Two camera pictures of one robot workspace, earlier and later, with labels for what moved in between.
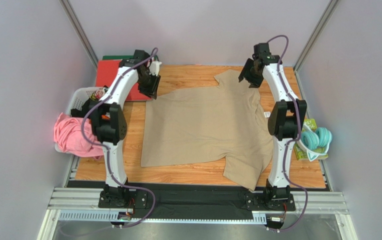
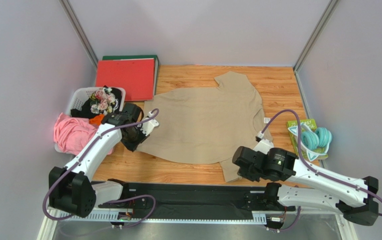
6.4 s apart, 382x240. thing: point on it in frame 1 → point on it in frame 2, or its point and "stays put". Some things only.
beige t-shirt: [225, 118] stays put
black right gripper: [251, 74] → [241, 163]
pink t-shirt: [68, 138] stays put
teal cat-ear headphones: [315, 143] stays put
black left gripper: [156, 80] → [133, 146]
